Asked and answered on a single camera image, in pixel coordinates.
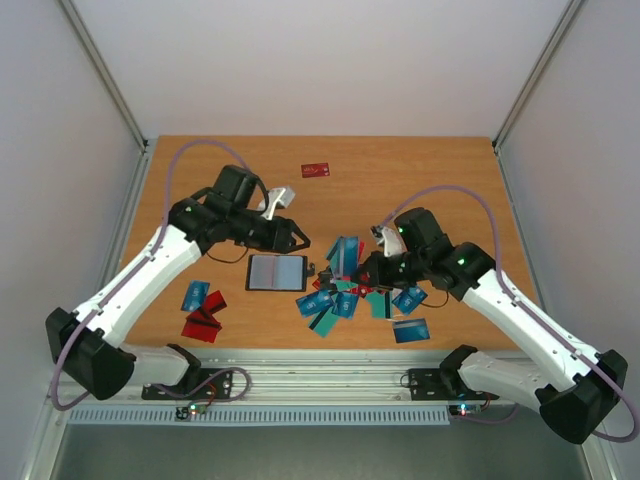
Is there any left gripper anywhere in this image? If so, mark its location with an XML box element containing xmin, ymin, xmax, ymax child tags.
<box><xmin>230</xmin><ymin>208</ymin><xmax>312</xmax><ymax>255</ymax></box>

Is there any blue card front pile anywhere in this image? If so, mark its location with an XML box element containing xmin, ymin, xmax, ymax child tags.
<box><xmin>325</xmin><ymin>236</ymin><xmax>364</xmax><ymax>279</ymax></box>

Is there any black leather card holder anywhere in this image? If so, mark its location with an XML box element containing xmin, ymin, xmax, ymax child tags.
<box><xmin>245</xmin><ymin>255</ymin><xmax>315</xmax><ymax>292</ymax></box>

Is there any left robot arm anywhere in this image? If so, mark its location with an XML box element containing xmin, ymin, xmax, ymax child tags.
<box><xmin>45</xmin><ymin>165</ymin><xmax>311</xmax><ymax>400</ymax></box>

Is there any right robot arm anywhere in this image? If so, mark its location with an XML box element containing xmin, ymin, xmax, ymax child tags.
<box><xmin>353</xmin><ymin>208</ymin><xmax>628</xmax><ymax>444</ymax></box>

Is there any teal stripe card upper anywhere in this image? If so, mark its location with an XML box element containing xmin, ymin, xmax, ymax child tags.
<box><xmin>366</xmin><ymin>292</ymin><xmax>393</xmax><ymax>320</ymax></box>

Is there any blue card right pile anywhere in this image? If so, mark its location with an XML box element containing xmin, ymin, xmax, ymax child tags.
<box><xmin>392</xmin><ymin>286</ymin><xmax>428</xmax><ymax>316</ymax></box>

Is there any blue VIP card left pile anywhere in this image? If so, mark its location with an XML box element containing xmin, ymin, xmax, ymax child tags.
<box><xmin>296</xmin><ymin>290</ymin><xmax>334</xmax><ymax>317</ymax></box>

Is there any blue stripe card right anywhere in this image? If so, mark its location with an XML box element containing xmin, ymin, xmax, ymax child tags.
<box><xmin>392</xmin><ymin>318</ymin><xmax>430</xmax><ymax>344</ymax></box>

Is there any lone red card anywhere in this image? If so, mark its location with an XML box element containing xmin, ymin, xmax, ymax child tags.
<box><xmin>301</xmin><ymin>163</ymin><xmax>330</xmax><ymax>178</ymax></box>

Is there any small red card left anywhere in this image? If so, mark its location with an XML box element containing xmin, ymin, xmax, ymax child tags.
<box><xmin>200</xmin><ymin>290</ymin><xmax>227</xmax><ymax>316</ymax></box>

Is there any blue card left group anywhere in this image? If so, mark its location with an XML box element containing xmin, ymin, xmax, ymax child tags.
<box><xmin>181</xmin><ymin>280</ymin><xmax>210</xmax><ymax>312</ymax></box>

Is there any large red card left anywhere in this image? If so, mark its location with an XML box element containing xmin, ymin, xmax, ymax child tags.
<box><xmin>181</xmin><ymin>309</ymin><xmax>222</xmax><ymax>343</ymax></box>

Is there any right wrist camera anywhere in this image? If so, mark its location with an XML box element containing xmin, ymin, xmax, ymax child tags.
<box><xmin>371</xmin><ymin>225</ymin><xmax>405</xmax><ymax>258</ymax></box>

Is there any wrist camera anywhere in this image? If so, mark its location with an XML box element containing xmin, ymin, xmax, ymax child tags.
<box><xmin>371</xmin><ymin>225</ymin><xmax>405</xmax><ymax>258</ymax></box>
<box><xmin>258</xmin><ymin>186</ymin><xmax>295</xmax><ymax>220</ymax></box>

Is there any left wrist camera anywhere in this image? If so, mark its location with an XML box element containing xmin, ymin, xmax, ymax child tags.
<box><xmin>258</xmin><ymin>186</ymin><xmax>295</xmax><ymax>220</ymax></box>

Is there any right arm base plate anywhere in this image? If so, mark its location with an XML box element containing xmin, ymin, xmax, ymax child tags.
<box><xmin>400</xmin><ymin>368</ymin><xmax>498</xmax><ymax>402</ymax></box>

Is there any aluminium rail frame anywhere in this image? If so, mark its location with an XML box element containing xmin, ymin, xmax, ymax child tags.
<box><xmin>45</xmin><ymin>347</ymin><xmax>596</xmax><ymax>406</ymax></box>

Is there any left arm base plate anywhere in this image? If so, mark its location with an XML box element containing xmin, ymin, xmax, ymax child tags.
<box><xmin>141</xmin><ymin>368</ymin><xmax>234</xmax><ymax>401</ymax></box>

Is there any grey cable duct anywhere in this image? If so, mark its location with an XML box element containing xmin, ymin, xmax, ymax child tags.
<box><xmin>68</xmin><ymin>405</ymin><xmax>450</xmax><ymax>427</ymax></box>

